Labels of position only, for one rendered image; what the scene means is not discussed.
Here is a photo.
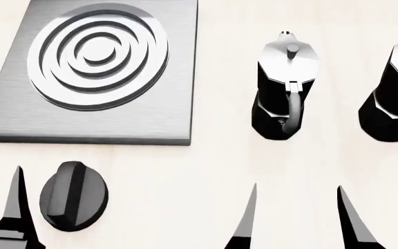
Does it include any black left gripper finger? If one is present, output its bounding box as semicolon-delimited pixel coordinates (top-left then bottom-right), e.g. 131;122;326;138
0;165;47;249

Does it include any silver spiral burner coil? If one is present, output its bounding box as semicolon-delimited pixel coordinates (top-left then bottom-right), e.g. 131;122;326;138
27;2;169;110

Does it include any silver square stove plate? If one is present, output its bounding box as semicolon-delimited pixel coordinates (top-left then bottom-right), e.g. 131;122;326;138
0;0;199;147

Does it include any black round stove knob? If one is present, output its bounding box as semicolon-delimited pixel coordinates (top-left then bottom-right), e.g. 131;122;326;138
39;160;110;232

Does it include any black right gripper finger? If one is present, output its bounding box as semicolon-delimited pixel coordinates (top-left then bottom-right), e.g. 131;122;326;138
223;182;258;249
337;185;390;249

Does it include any black silver moka pot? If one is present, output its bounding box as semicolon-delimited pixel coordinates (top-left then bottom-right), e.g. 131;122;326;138
357;30;398;144
251;30;322;142

